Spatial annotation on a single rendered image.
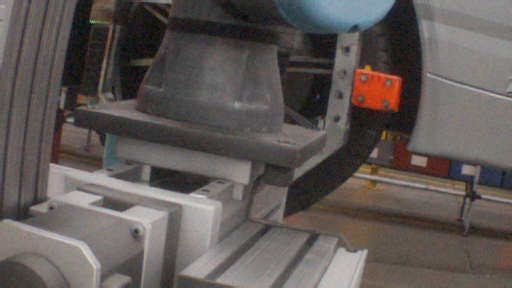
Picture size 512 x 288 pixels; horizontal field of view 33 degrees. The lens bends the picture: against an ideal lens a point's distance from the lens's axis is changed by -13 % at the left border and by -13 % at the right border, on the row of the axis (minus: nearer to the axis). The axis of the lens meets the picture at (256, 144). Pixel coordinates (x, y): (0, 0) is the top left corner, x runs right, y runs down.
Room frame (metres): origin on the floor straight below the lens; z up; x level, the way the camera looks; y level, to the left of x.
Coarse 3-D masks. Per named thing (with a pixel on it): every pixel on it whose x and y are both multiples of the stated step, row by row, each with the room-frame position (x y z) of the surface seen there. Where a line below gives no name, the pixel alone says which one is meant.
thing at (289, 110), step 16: (144, 16) 2.07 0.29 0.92; (160, 16) 2.01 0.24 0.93; (128, 32) 2.02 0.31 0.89; (144, 32) 2.12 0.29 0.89; (160, 32) 2.22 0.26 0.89; (128, 48) 2.05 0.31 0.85; (144, 48) 2.15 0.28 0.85; (128, 64) 2.02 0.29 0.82; (144, 64) 2.01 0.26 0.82; (128, 80) 2.05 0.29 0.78; (128, 96) 2.03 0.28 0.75; (288, 112) 1.94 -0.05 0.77
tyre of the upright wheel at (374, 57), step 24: (96, 24) 2.02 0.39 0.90; (384, 24) 1.97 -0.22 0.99; (384, 48) 1.89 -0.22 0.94; (384, 72) 1.88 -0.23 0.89; (360, 120) 1.88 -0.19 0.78; (384, 120) 1.98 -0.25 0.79; (360, 144) 1.88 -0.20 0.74; (312, 168) 1.90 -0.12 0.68; (336, 168) 1.89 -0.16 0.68; (288, 192) 1.91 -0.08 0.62; (312, 192) 1.90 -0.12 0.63; (288, 216) 1.92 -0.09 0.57
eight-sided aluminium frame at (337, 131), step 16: (112, 32) 1.92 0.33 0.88; (112, 48) 1.96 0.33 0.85; (336, 48) 1.82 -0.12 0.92; (352, 48) 1.81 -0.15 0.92; (112, 64) 1.96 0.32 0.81; (336, 64) 1.81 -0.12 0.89; (352, 64) 1.81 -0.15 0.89; (112, 80) 1.97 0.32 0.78; (336, 80) 1.81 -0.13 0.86; (352, 80) 1.81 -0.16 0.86; (112, 96) 1.97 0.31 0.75; (336, 96) 1.82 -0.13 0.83; (336, 112) 1.81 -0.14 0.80; (336, 128) 1.81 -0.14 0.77; (336, 144) 1.81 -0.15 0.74; (320, 160) 1.82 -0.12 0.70
